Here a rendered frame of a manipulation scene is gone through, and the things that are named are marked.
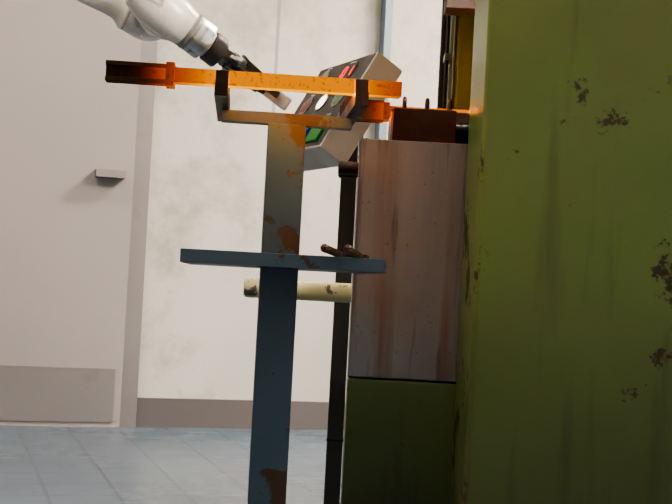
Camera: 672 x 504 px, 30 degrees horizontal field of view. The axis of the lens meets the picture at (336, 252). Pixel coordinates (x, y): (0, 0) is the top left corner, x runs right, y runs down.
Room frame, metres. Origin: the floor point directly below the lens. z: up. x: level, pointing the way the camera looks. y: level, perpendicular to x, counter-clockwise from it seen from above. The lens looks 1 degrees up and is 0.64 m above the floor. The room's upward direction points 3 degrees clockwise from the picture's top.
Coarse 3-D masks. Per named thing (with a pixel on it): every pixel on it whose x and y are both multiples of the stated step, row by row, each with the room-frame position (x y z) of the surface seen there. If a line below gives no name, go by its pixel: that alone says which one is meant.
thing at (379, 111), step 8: (368, 104) 2.55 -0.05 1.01; (376, 104) 2.55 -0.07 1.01; (384, 104) 2.53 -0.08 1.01; (368, 112) 2.55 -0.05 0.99; (376, 112) 2.55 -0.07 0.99; (384, 112) 2.53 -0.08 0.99; (464, 112) 2.54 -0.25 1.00; (360, 120) 2.55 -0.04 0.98; (368, 120) 2.54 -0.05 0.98; (376, 120) 2.54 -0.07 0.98; (384, 120) 2.56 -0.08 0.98
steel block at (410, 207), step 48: (384, 144) 2.34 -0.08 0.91; (432, 144) 2.34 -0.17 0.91; (384, 192) 2.34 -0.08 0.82; (432, 192) 2.34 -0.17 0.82; (384, 240) 2.34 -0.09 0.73; (432, 240) 2.34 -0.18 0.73; (384, 288) 2.34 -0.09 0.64; (432, 288) 2.34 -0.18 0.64; (384, 336) 2.34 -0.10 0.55; (432, 336) 2.34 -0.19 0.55
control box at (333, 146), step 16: (352, 64) 3.08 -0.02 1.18; (368, 64) 2.98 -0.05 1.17; (384, 64) 2.99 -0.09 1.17; (384, 80) 2.99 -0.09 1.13; (320, 96) 3.15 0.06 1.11; (304, 112) 3.18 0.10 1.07; (320, 112) 3.07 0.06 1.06; (336, 112) 2.97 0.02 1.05; (352, 128) 2.96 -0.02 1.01; (320, 144) 2.93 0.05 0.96; (336, 144) 2.94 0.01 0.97; (352, 144) 2.96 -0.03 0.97; (304, 160) 3.09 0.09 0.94; (320, 160) 3.02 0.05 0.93; (336, 160) 2.95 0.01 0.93
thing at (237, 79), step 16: (112, 64) 1.87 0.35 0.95; (128, 64) 1.87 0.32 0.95; (144, 64) 1.87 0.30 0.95; (160, 64) 1.87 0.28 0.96; (112, 80) 1.87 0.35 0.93; (128, 80) 1.87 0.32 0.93; (144, 80) 1.87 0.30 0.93; (160, 80) 1.87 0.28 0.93; (176, 80) 1.87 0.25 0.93; (192, 80) 1.87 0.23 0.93; (208, 80) 1.88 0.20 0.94; (240, 80) 1.88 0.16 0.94; (256, 80) 1.88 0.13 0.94; (272, 80) 1.88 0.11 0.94; (288, 80) 1.88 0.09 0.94; (304, 80) 1.89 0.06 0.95; (320, 80) 1.89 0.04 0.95; (336, 80) 1.89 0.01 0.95; (352, 80) 1.89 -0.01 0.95; (384, 96) 1.91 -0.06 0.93; (400, 96) 1.90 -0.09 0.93
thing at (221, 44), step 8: (216, 40) 2.85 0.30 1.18; (224, 40) 2.86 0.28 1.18; (216, 48) 2.85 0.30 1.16; (224, 48) 2.86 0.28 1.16; (200, 56) 2.88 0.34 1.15; (208, 56) 2.86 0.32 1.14; (216, 56) 2.86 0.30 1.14; (224, 56) 2.86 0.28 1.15; (208, 64) 2.88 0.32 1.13; (224, 64) 2.90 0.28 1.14; (232, 64) 2.88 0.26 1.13
